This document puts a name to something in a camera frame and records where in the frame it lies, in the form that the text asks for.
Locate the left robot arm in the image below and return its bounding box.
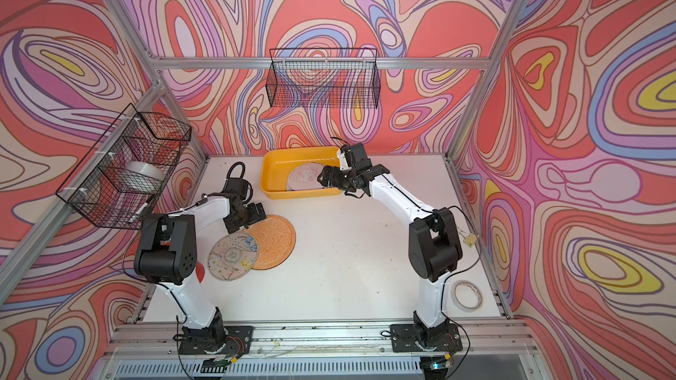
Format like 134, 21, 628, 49
134, 162, 266, 330

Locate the cream blue doodle coaster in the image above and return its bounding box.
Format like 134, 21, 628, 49
207, 232, 259, 281

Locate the orange round coaster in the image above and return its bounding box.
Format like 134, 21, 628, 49
244, 215, 297, 270

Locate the back wall wire basket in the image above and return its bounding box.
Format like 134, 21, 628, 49
265, 47, 381, 110

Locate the marker pen in basket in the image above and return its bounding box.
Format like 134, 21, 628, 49
128, 202, 152, 224

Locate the left wall wire basket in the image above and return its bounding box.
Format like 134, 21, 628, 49
56, 105, 192, 230

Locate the yellow plastic storage box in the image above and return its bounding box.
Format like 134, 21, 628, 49
260, 146, 342, 200

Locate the wall wire basket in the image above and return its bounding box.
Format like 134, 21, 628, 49
56, 105, 192, 230
265, 47, 381, 110

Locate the yellow binder clip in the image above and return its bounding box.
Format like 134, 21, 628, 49
457, 225, 479, 248

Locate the pale pink cloud coaster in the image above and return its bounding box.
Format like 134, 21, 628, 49
286, 162, 324, 191

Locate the silver tape roll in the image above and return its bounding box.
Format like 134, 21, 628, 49
123, 161, 165, 195

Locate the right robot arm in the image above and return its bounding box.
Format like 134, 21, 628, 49
317, 144, 463, 329

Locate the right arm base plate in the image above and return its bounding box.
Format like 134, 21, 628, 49
386, 320, 464, 355

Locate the red plastic cup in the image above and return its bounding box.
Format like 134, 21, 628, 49
195, 261, 205, 283

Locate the white tape roll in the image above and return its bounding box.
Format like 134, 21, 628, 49
452, 281, 483, 312

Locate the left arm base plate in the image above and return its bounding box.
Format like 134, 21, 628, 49
176, 325, 254, 357

